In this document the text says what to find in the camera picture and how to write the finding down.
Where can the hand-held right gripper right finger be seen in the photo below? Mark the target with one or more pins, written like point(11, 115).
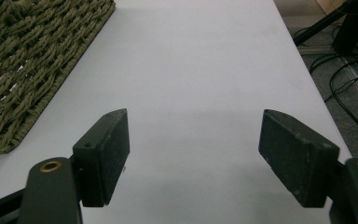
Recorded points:
point(295, 155)

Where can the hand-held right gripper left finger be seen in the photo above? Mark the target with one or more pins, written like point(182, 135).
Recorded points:
point(102, 155)

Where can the woven straw basket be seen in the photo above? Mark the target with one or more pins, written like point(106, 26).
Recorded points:
point(24, 62)

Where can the black stand leg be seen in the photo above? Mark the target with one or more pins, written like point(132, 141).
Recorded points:
point(321, 23)

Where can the aluminium floor rail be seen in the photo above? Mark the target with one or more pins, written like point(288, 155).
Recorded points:
point(351, 68)

